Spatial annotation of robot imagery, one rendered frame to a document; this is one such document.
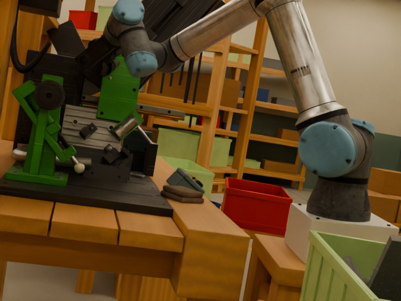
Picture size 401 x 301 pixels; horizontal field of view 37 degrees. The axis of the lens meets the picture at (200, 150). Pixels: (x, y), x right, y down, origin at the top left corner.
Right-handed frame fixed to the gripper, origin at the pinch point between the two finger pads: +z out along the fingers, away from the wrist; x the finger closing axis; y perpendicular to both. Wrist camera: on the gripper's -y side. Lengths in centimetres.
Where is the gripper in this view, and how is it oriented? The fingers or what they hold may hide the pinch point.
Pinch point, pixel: (95, 66)
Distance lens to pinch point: 183.7
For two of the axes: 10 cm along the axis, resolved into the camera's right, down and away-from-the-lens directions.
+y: 7.1, -5.5, 4.5
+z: -3.6, 2.7, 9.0
